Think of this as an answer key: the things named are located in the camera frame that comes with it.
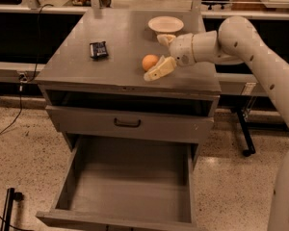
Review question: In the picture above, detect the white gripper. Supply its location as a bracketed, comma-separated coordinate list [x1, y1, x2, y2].
[144, 34, 196, 82]

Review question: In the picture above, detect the grey drawer cabinet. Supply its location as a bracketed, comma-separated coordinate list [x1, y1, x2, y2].
[37, 9, 221, 145]

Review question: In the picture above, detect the black table leg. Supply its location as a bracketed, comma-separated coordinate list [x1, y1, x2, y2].
[236, 109, 255, 157]

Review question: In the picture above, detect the white bowl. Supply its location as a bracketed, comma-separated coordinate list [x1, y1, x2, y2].
[147, 16, 184, 34]

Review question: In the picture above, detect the orange fruit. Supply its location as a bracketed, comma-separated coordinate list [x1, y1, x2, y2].
[142, 55, 159, 71]

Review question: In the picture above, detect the black power cable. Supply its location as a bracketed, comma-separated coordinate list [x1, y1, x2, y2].
[0, 3, 56, 140]

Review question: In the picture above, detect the open grey lower drawer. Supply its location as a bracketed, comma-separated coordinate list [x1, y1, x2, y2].
[37, 137, 197, 231]

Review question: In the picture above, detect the black drawer handle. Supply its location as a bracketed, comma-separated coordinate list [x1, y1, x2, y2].
[114, 118, 142, 128]

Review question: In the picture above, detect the dark blue snack packet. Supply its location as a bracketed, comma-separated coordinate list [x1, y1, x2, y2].
[90, 41, 109, 60]

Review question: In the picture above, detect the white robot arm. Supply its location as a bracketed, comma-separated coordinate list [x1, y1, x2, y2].
[144, 16, 289, 231]

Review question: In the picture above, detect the black stand leg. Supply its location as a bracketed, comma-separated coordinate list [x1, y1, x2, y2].
[0, 188, 23, 231]

